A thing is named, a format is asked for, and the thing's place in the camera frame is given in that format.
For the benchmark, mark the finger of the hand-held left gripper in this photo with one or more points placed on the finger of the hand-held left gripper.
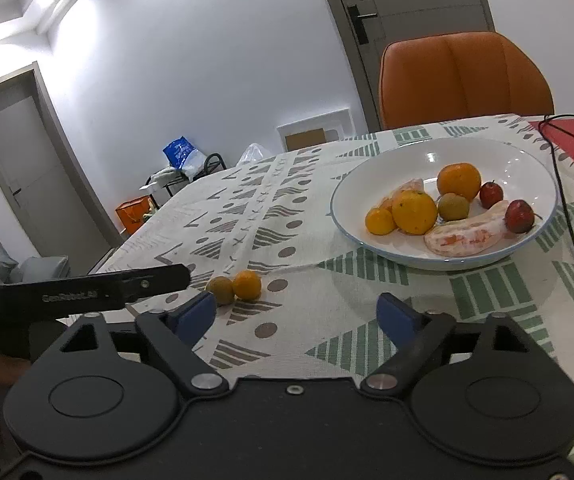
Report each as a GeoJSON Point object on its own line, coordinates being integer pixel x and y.
{"type": "Point", "coordinates": [162, 280]}

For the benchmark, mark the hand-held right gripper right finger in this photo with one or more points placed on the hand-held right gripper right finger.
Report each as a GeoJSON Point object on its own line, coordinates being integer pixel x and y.
{"type": "Point", "coordinates": [392, 316]}

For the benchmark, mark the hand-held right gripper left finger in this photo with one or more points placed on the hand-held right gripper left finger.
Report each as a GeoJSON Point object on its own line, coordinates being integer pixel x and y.
{"type": "Point", "coordinates": [198, 316]}

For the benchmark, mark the small green fruit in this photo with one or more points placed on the small green fruit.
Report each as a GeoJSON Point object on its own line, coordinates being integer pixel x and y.
{"type": "Point", "coordinates": [220, 290]}
{"type": "Point", "coordinates": [453, 206]}

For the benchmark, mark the small yellow orange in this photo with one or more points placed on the small yellow orange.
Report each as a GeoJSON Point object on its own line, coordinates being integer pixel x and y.
{"type": "Point", "coordinates": [379, 221]}

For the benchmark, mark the large speckled orange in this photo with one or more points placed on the large speckled orange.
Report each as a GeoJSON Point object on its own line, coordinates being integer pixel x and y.
{"type": "Point", "coordinates": [414, 212]}

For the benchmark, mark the peeled pomelo segment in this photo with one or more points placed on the peeled pomelo segment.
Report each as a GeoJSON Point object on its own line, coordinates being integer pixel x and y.
{"type": "Point", "coordinates": [467, 237]}

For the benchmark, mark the peeled tangerine piece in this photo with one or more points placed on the peeled tangerine piece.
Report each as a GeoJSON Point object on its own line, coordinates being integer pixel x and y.
{"type": "Point", "coordinates": [409, 187]}

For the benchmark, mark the white bowl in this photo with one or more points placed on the white bowl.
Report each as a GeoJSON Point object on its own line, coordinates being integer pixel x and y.
{"type": "Point", "coordinates": [392, 170]}

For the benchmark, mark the small red fruit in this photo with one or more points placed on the small red fruit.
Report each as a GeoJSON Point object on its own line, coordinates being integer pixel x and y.
{"type": "Point", "coordinates": [491, 194]}
{"type": "Point", "coordinates": [518, 214]}

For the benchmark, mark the orange bin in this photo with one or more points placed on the orange bin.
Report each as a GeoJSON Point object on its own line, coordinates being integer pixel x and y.
{"type": "Point", "coordinates": [132, 216]}

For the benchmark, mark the black rack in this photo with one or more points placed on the black rack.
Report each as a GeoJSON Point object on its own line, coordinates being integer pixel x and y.
{"type": "Point", "coordinates": [172, 185]}

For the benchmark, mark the white cloth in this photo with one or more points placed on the white cloth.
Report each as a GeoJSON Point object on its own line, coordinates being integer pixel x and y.
{"type": "Point", "coordinates": [162, 177]}

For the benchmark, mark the clear plastic bag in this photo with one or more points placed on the clear plastic bag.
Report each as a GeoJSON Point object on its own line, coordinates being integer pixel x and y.
{"type": "Point", "coordinates": [194, 162]}

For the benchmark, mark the blue plastic bag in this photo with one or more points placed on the blue plastic bag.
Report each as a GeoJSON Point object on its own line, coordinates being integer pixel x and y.
{"type": "Point", "coordinates": [177, 152]}

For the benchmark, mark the white plastic bag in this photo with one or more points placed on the white plastic bag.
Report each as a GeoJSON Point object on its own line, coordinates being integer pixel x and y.
{"type": "Point", "coordinates": [252, 154]}

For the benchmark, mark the orange chair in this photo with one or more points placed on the orange chair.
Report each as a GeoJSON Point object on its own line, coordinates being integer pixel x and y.
{"type": "Point", "coordinates": [462, 80]}

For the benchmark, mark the white framed wall panel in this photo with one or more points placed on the white framed wall panel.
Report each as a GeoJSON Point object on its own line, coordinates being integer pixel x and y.
{"type": "Point", "coordinates": [314, 130]}

